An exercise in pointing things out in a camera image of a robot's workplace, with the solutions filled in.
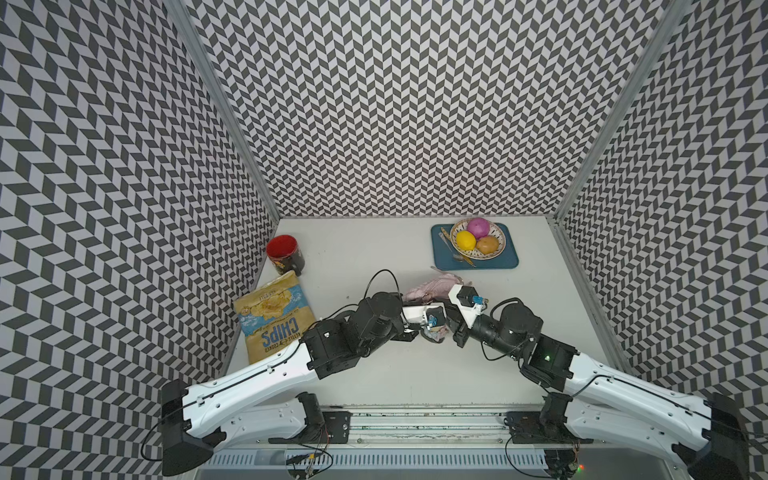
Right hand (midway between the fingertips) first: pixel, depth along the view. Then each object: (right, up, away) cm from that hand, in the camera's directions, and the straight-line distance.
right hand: (436, 306), depth 68 cm
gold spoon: (+16, +9, +37) cm, 41 cm away
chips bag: (-47, -8, +22) cm, 53 cm away
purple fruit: (+21, +20, +40) cm, 49 cm away
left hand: (-5, +2, 0) cm, 6 cm away
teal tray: (+7, +9, +40) cm, 42 cm away
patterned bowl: (+28, +19, +43) cm, 55 cm away
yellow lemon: (+15, +16, +37) cm, 43 cm away
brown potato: (+23, +14, +36) cm, 45 cm away
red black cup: (-45, +11, +26) cm, 53 cm away
